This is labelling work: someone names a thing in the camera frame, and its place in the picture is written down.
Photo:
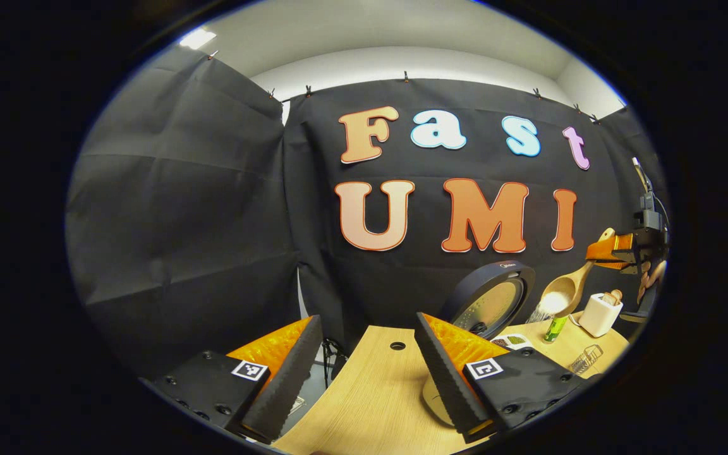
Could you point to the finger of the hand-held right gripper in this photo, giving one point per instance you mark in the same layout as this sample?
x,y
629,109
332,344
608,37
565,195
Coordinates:
x,y
607,258
624,241

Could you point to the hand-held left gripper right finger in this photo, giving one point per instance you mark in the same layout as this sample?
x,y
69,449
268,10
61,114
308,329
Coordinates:
x,y
443,379

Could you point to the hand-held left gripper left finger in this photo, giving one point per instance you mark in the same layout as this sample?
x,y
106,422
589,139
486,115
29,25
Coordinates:
x,y
291,379

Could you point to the wooden spoon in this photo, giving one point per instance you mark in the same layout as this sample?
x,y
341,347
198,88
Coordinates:
x,y
569,291

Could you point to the scoop of white rice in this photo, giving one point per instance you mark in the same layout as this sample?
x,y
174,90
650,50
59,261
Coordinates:
x,y
552,304

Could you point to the black and silver rice cooker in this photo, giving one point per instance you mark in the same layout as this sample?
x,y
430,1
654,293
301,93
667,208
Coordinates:
x,y
490,297

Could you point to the toasted bread slice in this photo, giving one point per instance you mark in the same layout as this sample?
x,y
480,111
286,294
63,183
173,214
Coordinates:
x,y
617,294
608,298

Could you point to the white toaster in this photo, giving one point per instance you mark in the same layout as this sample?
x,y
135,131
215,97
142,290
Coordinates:
x,y
598,316

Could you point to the white divided bean dish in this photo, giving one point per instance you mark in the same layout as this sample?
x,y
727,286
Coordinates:
x,y
512,341

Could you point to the green label drink bottle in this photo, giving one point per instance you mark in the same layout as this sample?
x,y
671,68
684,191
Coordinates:
x,y
555,328

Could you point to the black backdrop cloth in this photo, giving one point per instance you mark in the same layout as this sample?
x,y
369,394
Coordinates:
x,y
181,221

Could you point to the ceiling light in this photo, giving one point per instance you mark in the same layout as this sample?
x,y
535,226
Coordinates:
x,y
197,38

